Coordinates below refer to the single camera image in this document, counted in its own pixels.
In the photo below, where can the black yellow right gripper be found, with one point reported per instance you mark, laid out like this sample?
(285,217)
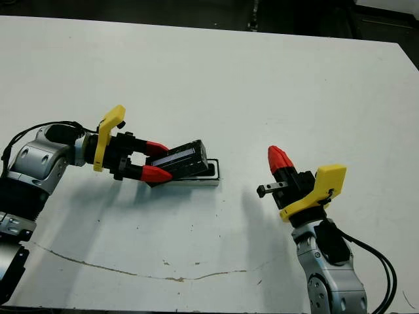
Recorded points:
(301,193)

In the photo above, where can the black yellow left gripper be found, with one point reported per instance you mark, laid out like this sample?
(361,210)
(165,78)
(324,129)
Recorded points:
(121,147)

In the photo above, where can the black camera box lid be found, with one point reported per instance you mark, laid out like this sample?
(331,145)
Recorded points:
(186,160)

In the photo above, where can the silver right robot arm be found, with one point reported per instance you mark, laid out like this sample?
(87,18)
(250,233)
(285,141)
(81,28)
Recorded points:
(327,288)

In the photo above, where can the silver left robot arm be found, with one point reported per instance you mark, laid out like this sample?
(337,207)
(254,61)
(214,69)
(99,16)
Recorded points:
(39,157)

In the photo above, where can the black floor stand leg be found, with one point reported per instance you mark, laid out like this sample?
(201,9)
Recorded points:
(253,24)

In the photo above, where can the white-lined camera box base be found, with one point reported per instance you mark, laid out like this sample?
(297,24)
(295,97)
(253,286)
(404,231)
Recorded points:
(203,183)

